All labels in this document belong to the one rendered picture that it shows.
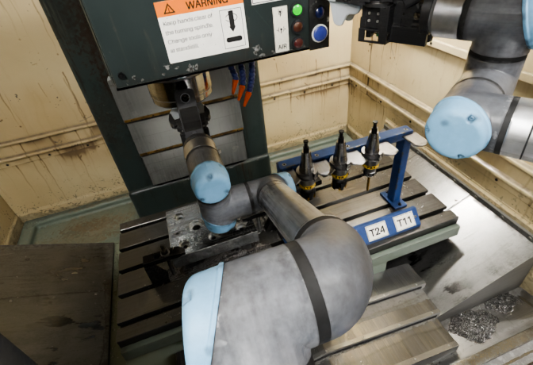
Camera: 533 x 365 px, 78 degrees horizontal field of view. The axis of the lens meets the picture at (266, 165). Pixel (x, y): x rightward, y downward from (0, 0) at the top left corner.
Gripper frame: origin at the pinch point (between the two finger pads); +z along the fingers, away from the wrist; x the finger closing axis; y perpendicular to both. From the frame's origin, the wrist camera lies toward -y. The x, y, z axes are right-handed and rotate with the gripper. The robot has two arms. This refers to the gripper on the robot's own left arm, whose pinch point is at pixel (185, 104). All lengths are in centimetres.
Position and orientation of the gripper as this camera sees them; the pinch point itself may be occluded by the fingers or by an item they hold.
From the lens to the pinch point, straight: 94.0
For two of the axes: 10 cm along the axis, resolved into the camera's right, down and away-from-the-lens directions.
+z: -3.3, -5.6, 7.6
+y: 0.9, 7.8, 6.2
